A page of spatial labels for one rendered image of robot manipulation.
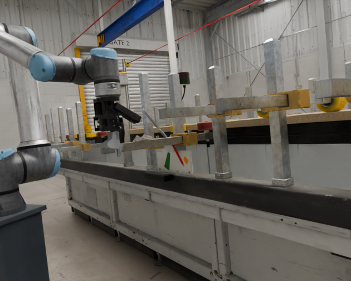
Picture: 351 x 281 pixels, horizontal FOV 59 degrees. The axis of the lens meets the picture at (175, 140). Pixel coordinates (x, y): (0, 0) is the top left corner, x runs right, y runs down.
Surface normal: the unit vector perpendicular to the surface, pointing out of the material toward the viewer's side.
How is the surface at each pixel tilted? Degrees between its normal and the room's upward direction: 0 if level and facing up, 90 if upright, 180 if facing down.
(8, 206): 70
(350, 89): 90
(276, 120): 90
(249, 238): 90
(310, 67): 90
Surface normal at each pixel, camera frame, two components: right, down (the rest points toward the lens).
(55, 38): 0.57, -0.01
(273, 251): -0.81, 0.11
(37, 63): -0.57, 0.14
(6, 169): 0.77, -0.04
